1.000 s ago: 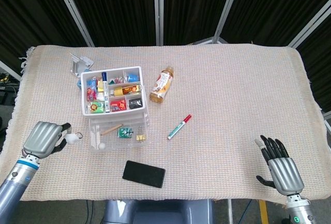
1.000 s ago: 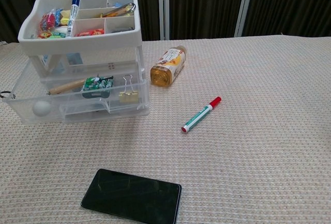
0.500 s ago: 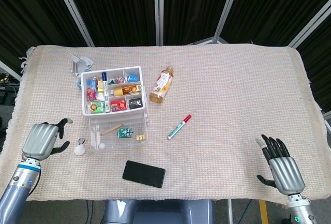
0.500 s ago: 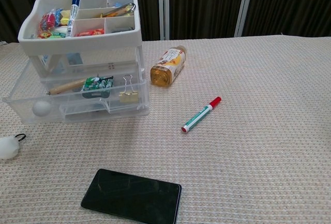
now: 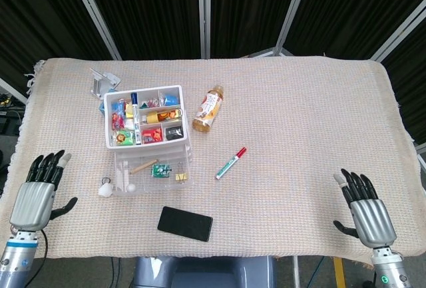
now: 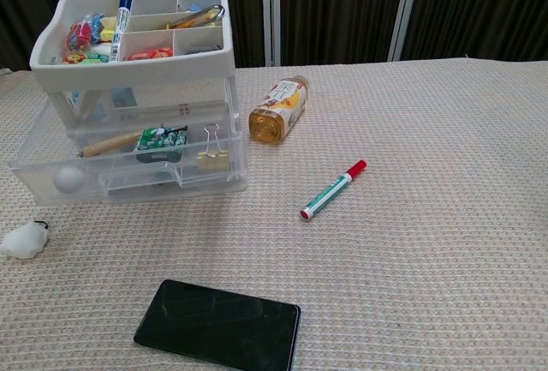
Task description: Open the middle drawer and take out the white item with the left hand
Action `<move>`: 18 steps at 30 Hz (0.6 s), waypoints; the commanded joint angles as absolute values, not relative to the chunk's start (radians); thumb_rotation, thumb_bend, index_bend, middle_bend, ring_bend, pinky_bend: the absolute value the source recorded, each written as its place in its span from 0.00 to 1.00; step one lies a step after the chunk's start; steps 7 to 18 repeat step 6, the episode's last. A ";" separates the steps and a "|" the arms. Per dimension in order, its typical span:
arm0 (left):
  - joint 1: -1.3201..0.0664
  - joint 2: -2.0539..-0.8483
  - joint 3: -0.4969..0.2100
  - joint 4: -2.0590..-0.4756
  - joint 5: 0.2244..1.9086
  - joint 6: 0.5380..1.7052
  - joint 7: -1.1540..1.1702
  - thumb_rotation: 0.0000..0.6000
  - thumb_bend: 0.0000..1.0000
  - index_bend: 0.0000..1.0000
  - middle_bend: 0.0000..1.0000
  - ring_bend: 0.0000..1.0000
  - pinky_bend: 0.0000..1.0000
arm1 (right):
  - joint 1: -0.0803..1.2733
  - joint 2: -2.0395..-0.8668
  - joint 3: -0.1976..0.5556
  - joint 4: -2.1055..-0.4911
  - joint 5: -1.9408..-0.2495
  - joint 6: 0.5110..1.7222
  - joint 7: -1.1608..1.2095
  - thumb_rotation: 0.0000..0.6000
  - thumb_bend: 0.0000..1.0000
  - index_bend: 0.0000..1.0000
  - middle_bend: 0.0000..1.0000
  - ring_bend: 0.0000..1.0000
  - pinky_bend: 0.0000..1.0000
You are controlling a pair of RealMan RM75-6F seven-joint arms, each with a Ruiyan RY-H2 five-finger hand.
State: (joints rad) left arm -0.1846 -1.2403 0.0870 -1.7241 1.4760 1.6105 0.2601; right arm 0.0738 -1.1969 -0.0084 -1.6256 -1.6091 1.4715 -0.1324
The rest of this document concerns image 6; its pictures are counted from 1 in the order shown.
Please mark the small blue packet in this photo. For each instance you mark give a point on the small blue packet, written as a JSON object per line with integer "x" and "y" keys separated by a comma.
{"x": 195, "y": 7}

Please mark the amber tea bottle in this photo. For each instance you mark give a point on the amber tea bottle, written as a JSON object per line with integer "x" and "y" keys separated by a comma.
{"x": 278, "y": 107}

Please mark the green printed small pack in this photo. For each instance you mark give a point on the green printed small pack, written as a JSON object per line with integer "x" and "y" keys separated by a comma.
{"x": 160, "y": 139}

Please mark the wooden stick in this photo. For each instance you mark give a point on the wooden stick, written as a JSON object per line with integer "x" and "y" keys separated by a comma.
{"x": 111, "y": 144}

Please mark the beige woven tablecloth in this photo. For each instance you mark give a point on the beige woven tablecloth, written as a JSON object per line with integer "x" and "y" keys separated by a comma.
{"x": 428, "y": 217}

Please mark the green marker red cap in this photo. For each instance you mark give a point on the green marker red cap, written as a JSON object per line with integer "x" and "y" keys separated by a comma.
{"x": 329, "y": 193}

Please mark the red candy packet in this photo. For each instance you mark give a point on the red candy packet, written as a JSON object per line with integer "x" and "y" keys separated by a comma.
{"x": 150, "y": 54}

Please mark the yellow wrapped candy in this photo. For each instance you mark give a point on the yellow wrapped candy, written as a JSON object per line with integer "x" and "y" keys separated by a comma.
{"x": 110, "y": 28}

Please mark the small white plush toy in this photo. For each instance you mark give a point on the small white plush toy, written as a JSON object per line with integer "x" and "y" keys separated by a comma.
{"x": 23, "y": 240}

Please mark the lion print green packet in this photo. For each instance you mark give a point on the lion print green packet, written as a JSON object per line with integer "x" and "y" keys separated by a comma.
{"x": 75, "y": 59}

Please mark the dark folding screen partition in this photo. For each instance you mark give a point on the dark folding screen partition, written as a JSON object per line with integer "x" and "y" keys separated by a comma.
{"x": 342, "y": 2}

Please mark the blue wrapped candy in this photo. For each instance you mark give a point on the blue wrapped candy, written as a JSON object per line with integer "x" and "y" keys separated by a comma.
{"x": 96, "y": 22}

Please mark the small blue object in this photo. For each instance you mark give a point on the small blue object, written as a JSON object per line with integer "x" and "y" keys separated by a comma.
{"x": 124, "y": 97}

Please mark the black smartphone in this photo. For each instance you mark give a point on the black smartphone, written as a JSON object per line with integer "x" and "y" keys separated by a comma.
{"x": 214, "y": 324}

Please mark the pink red wrapped candy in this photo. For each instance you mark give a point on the pink red wrapped candy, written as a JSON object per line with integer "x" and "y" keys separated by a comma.
{"x": 80, "y": 34}

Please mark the clear plastic organizer tray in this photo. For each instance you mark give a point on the clear plastic organizer tray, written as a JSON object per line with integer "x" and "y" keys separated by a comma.
{"x": 43, "y": 184}

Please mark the white marker blue cap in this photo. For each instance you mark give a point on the white marker blue cap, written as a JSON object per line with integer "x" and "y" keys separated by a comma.
{"x": 121, "y": 24}

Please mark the gold binder clip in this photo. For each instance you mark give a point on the gold binder clip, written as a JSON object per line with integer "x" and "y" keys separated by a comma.
{"x": 212, "y": 160}

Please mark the white plastic drawer cabinet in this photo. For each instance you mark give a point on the white plastic drawer cabinet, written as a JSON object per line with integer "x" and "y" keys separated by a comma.
{"x": 141, "y": 73}

